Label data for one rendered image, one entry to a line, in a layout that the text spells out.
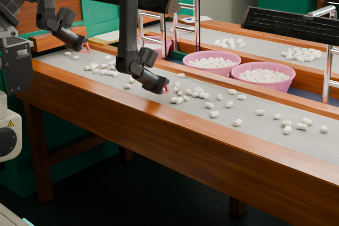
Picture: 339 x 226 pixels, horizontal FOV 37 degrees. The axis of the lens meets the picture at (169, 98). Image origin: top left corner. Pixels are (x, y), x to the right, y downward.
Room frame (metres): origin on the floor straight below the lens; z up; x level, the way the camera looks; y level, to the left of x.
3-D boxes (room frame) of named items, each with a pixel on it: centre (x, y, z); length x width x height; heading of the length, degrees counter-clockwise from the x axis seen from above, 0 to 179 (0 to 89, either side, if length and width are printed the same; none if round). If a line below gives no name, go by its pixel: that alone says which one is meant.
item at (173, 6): (2.19, 0.19, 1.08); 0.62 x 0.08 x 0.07; 45
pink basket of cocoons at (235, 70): (2.01, -0.40, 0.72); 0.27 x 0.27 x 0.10
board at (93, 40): (2.67, 0.27, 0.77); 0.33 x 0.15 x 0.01; 135
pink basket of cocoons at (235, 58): (2.20, -0.20, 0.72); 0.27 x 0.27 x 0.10
